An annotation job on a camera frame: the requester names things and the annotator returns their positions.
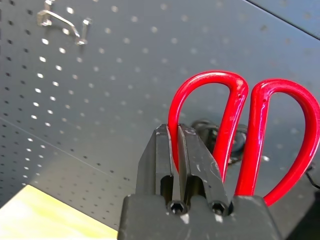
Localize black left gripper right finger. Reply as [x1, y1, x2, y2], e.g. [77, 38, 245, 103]
[178, 124, 230, 209]

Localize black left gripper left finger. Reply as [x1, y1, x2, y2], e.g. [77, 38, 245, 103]
[136, 123, 180, 201]

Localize red handled scissors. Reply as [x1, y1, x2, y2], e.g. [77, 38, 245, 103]
[167, 71, 320, 209]

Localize grey metal pegboard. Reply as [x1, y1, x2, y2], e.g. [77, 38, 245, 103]
[0, 0, 320, 240]

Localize silver double peg hook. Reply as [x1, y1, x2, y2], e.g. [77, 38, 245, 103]
[36, 0, 94, 47]

